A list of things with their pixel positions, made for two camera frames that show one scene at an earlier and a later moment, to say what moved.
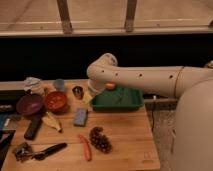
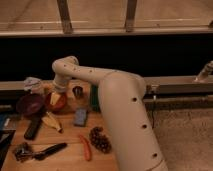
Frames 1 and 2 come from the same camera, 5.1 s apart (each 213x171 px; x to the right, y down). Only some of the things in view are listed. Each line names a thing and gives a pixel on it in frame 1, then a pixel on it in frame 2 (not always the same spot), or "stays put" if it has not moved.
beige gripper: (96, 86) → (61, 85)
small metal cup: (78, 92) stays put
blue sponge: (80, 117) stays put
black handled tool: (38, 156) stays put
